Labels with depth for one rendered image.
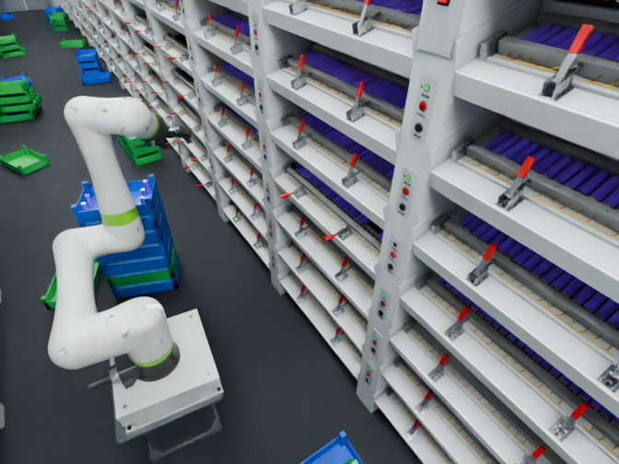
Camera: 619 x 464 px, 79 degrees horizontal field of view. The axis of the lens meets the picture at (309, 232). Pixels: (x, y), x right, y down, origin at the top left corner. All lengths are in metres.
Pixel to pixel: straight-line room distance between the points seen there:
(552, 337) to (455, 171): 0.35
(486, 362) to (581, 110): 0.57
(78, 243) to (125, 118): 0.47
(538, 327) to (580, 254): 0.19
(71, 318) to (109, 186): 0.41
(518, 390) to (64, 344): 1.08
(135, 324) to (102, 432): 0.69
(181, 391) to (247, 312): 0.70
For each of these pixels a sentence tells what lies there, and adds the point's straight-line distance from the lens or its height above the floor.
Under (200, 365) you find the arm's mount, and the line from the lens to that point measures 1.31.
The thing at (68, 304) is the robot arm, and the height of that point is 0.63.
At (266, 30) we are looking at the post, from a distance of 1.29.
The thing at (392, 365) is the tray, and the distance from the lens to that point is 1.36.
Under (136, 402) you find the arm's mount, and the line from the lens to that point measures 1.29.
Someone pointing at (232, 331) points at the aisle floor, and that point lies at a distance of 1.82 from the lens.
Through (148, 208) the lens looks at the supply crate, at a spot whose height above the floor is 0.51.
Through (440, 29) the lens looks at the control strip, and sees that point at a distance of 0.74.
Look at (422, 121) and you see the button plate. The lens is 0.79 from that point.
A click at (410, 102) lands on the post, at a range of 0.81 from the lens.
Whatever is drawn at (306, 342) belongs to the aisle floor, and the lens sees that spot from 1.75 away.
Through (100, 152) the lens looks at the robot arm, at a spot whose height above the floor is 0.92.
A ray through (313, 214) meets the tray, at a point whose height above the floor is 0.69.
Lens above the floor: 1.46
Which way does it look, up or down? 40 degrees down
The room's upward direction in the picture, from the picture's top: straight up
